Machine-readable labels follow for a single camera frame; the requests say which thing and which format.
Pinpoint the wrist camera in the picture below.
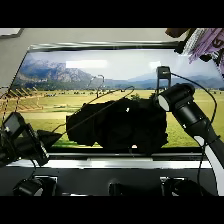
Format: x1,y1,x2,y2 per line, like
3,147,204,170
155,65,172,95
2,111,27,136

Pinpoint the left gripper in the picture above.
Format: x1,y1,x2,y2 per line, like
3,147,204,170
13,122,52,167

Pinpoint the silver frame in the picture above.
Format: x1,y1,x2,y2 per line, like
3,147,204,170
6,155,214,197

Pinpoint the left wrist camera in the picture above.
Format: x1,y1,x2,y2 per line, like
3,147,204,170
2,111,27,136

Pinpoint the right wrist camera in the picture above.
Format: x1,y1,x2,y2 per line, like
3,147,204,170
155,65,172,95

